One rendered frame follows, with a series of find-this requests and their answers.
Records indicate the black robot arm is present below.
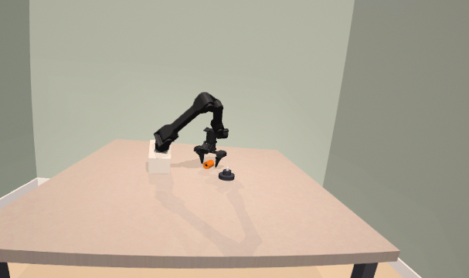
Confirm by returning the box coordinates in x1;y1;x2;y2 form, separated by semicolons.
154;92;229;154

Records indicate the black round pedestal with silver shaft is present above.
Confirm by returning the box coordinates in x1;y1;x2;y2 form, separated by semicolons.
219;167;235;181

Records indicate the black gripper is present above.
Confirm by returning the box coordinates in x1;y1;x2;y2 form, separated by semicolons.
194;139;226;168

